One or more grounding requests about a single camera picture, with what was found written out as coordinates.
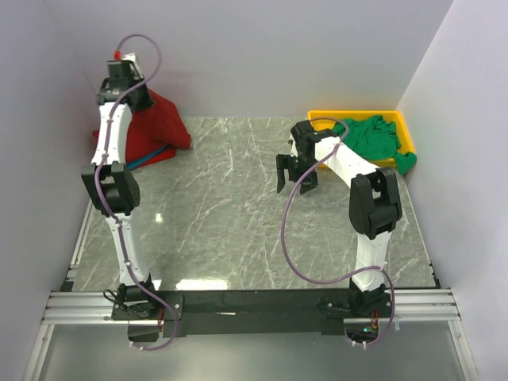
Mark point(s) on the dark red t-shirt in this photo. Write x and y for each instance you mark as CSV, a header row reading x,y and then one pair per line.
x,y
154,128

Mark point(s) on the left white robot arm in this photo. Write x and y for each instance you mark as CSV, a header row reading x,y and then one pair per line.
x,y
113,190

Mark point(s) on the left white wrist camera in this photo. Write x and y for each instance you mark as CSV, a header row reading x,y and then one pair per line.
x,y
131,59

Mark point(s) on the folded red t-shirt bottom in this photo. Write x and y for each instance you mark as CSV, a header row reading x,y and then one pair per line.
x,y
169,153

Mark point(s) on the black base beam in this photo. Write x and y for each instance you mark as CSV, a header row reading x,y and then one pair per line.
x,y
247,312

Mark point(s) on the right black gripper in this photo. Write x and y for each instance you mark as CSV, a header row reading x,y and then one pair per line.
x,y
296,168

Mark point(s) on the folded red t-shirt top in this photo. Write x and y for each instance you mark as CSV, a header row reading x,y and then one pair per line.
x,y
95,135

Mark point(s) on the folded blue t-shirt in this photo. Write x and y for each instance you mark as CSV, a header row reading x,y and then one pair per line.
x,y
150,158

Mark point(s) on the folded red t-shirt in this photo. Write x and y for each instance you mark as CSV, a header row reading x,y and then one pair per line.
x,y
169,153
95,135

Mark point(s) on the aluminium rail frame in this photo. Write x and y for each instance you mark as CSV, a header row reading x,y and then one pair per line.
x,y
218,229

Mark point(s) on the yellow plastic bin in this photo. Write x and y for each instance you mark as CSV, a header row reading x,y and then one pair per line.
x,y
326,119

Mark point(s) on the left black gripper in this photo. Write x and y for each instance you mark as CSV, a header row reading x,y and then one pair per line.
x,y
109,92

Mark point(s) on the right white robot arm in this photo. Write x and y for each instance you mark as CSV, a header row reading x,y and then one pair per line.
x,y
374,207

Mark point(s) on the green t-shirt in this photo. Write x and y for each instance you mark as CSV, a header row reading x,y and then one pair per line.
x,y
375,139

